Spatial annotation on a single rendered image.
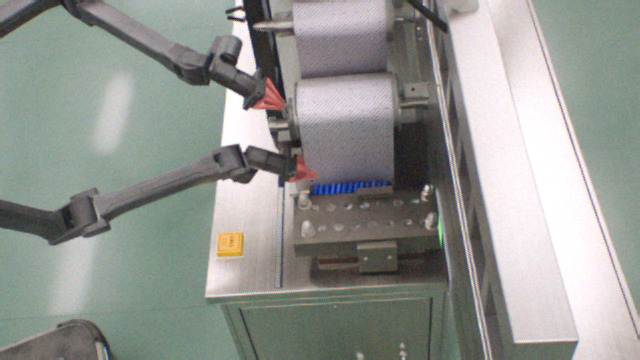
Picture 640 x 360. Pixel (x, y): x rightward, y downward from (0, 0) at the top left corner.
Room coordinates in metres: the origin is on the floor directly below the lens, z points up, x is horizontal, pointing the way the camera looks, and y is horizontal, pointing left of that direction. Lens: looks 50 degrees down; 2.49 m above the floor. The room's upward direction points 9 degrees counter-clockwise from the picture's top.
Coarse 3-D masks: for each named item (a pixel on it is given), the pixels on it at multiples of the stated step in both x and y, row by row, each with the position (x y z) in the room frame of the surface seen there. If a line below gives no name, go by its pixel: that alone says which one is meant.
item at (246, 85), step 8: (240, 72) 1.36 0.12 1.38; (256, 72) 1.39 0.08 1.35; (240, 80) 1.34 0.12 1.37; (248, 80) 1.34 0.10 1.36; (256, 80) 1.35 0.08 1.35; (232, 88) 1.33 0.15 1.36; (240, 88) 1.33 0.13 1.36; (248, 88) 1.33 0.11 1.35; (256, 88) 1.32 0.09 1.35; (248, 96) 1.33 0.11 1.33; (256, 96) 1.30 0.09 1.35; (248, 104) 1.30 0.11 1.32
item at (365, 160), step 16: (304, 144) 1.27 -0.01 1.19; (320, 144) 1.26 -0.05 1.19; (336, 144) 1.26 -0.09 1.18; (352, 144) 1.25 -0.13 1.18; (368, 144) 1.25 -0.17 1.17; (384, 144) 1.24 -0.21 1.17; (304, 160) 1.27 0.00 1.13; (320, 160) 1.26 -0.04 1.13; (336, 160) 1.26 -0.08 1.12; (352, 160) 1.25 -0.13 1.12; (368, 160) 1.25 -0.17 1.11; (384, 160) 1.24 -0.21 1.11; (320, 176) 1.26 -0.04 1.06; (336, 176) 1.26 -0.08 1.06; (352, 176) 1.25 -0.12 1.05; (368, 176) 1.25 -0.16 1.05; (384, 176) 1.24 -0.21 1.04
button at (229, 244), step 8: (224, 232) 1.24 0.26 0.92; (232, 232) 1.23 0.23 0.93; (240, 232) 1.23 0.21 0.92; (224, 240) 1.21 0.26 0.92; (232, 240) 1.20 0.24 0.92; (240, 240) 1.20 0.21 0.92; (216, 248) 1.19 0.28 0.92; (224, 248) 1.18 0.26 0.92; (232, 248) 1.18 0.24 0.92; (240, 248) 1.17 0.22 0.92; (224, 256) 1.17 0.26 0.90; (232, 256) 1.16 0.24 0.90
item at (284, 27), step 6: (282, 12) 1.59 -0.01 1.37; (288, 12) 1.59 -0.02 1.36; (276, 18) 1.57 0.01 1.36; (282, 18) 1.57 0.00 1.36; (288, 18) 1.57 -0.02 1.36; (276, 24) 1.56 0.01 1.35; (282, 24) 1.56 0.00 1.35; (288, 24) 1.56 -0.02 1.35; (276, 30) 1.55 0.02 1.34; (282, 30) 1.55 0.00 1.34; (288, 30) 1.55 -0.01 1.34; (282, 36) 1.56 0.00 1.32
